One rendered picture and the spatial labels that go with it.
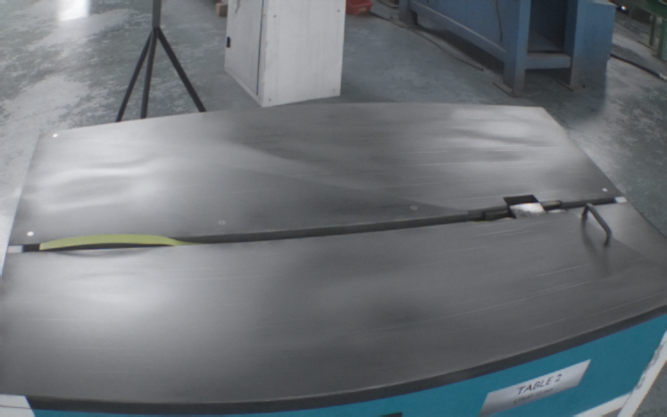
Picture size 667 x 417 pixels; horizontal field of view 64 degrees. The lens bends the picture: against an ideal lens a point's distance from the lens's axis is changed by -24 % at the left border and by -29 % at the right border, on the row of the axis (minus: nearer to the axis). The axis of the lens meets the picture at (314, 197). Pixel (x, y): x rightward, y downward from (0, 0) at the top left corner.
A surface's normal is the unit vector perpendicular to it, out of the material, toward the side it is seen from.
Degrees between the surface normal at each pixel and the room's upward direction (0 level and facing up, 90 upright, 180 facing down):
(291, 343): 0
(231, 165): 0
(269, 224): 0
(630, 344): 90
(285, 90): 90
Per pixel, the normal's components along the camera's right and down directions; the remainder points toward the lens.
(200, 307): 0.05, -0.85
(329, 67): 0.44, 0.50
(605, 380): 0.22, 0.53
